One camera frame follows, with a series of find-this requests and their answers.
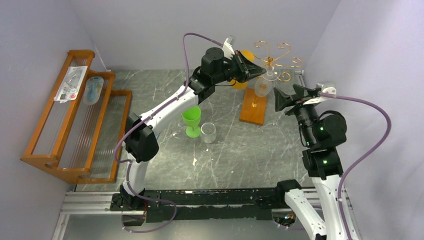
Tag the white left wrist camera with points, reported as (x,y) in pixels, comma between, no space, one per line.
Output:
(227,47)

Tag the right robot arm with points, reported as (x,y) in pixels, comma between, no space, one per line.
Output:
(320,135)

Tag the yellow plastic wine glass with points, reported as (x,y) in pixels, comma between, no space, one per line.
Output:
(235,84)

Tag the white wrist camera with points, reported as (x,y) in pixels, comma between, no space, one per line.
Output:
(227,47)
(313,96)

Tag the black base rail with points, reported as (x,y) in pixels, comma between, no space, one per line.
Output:
(201,204)

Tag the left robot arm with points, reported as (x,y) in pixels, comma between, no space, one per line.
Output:
(141,130)

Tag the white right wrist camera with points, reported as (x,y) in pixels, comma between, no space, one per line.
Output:
(313,96)

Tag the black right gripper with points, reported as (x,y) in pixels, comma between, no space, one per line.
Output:
(298,101)

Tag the white packaged item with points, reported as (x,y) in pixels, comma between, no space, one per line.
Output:
(71,84)

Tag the clear wine glass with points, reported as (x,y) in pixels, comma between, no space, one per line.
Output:
(265,82)
(208,136)

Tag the light blue packaged item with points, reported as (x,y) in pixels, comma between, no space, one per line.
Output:
(93,89)

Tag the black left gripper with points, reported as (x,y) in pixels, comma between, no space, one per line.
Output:
(248,70)

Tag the gold wire rack wooden base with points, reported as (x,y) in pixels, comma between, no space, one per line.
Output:
(254,108)

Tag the wooden tiered shelf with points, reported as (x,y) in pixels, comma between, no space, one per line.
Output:
(75,142)

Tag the green plastic wine glass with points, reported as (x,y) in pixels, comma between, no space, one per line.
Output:
(192,118)

